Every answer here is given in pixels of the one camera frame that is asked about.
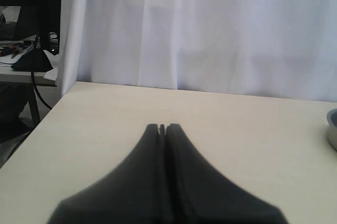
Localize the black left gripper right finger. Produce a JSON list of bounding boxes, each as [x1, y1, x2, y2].
[[165, 124, 287, 223]]

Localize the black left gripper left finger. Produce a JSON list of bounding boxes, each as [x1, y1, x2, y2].
[[48, 124, 167, 223]]

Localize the stainless steel bowl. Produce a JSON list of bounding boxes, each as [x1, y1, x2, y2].
[[326, 109, 337, 151]]

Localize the white crumpled paper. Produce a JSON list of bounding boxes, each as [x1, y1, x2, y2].
[[44, 50, 60, 81]]

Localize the black monitor stand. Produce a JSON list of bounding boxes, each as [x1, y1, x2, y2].
[[11, 34, 53, 72]]

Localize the grey side table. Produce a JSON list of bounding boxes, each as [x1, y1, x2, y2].
[[0, 39, 57, 87]]

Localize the white curtain backdrop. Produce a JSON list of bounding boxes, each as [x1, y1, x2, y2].
[[57, 0, 336, 102]]

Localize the dark computer monitor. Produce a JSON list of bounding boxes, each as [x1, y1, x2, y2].
[[0, 0, 63, 42]]

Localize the black hanging cable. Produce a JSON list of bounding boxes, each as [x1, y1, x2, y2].
[[30, 34, 53, 110]]

